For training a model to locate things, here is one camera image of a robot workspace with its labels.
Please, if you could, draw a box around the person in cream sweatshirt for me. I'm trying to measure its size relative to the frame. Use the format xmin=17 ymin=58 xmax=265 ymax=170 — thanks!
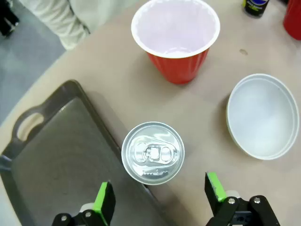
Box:
xmin=18 ymin=0 xmax=91 ymax=51

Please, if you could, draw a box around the black can white print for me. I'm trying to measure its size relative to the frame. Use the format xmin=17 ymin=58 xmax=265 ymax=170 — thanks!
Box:
xmin=121 ymin=121 xmax=185 ymax=186

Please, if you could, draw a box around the white foam bowl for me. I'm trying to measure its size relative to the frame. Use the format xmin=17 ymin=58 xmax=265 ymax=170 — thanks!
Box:
xmin=226 ymin=73 xmax=300 ymax=161

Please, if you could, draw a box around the red plastic cup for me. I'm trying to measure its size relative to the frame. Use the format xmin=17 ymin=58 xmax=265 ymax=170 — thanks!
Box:
xmin=283 ymin=0 xmax=301 ymax=40
xmin=131 ymin=0 xmax=221 ymax=85

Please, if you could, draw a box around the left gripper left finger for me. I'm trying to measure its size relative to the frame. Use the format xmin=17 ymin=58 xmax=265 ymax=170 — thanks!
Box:
xmin=51 ymin=180 xmax=116 ymax=226

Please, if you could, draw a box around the dark brown plastic tray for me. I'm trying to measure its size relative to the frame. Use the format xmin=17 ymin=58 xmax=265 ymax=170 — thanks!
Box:
xmin=0 ymin=79 xmax=177 ymax=226

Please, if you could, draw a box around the bystander black trouser leg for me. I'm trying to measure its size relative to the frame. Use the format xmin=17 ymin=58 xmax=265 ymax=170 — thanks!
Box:
xmin=0 ymin=0 xmax=20 ymax=37

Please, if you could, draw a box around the black can green print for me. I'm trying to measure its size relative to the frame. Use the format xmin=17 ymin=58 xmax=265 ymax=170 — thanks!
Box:
xmin=243 ymin=0 xmax=269 ymax=19

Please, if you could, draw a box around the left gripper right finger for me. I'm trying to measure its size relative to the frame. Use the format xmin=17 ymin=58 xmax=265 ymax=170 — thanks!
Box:
xmin=205 ymin=171 xmax=280 ymax=226

